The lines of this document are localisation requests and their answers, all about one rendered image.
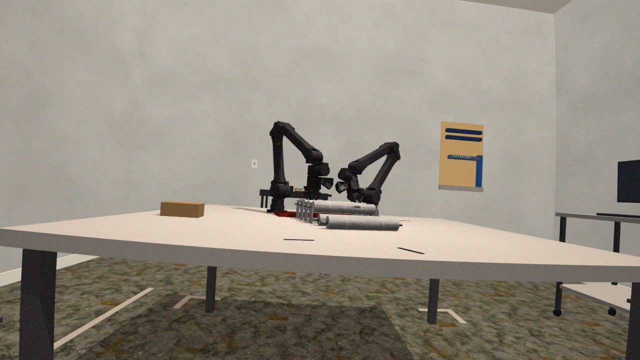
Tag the red scrap tray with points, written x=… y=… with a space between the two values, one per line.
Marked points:
x=292 y=214

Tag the brown cardboard box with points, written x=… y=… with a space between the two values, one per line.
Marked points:
x=182 y=209

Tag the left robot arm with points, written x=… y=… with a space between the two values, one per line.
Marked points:
x=372 y=193

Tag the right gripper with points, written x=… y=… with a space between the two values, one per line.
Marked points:
x=310 y=189

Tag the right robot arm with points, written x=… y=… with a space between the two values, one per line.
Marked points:
x=280 y=189

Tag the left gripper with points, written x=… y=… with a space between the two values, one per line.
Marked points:
x=356 y=194

